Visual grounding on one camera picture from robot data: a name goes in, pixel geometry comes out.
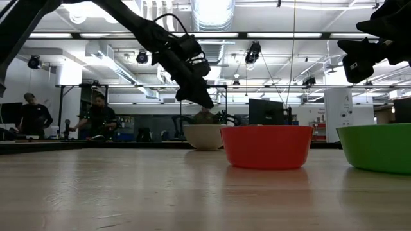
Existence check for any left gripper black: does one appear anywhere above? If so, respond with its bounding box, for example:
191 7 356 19
150 47 215 110

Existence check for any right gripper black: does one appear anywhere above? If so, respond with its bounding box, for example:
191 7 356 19
337 17 411 84

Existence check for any red plastic bowl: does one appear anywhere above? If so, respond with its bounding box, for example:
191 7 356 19
220 124 315 171

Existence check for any green plastic bowl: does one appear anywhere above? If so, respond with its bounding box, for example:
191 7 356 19
336 123 411 176

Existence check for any red shelf unit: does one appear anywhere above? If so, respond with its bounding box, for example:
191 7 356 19
313 121 327 142

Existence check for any person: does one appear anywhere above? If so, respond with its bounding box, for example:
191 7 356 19
72 93 118 141
17 92 54 139
191 107 219 126

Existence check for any white ceramic bowl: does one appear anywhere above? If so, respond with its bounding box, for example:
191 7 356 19
182 124 232 151

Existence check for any black backpack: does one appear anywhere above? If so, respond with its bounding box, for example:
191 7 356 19
136 126 153 143

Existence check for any black monitor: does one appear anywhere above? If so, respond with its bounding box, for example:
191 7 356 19
0 101 24 125
393 97 411 124
248 98 286 126

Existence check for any black beam with light strips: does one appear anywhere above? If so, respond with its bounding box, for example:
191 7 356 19
27 31 380 40

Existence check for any white pillar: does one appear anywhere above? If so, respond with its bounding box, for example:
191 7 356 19
323 87 354 144

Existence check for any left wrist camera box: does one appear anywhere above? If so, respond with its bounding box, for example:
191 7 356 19
177 33 212 78

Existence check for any silver ventilation duct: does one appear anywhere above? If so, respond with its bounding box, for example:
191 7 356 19
190 0 236 67

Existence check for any thin dark cable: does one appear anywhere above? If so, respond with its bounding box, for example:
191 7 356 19
284 0 297 108

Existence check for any white rectangular air duct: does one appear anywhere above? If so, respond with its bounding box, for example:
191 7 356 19
85 43 160 99

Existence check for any black aluminium table frame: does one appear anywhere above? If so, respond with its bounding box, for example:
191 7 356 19
0 139 343 156

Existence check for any black metal rig frame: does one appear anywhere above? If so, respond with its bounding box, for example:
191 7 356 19
57 83 229 142

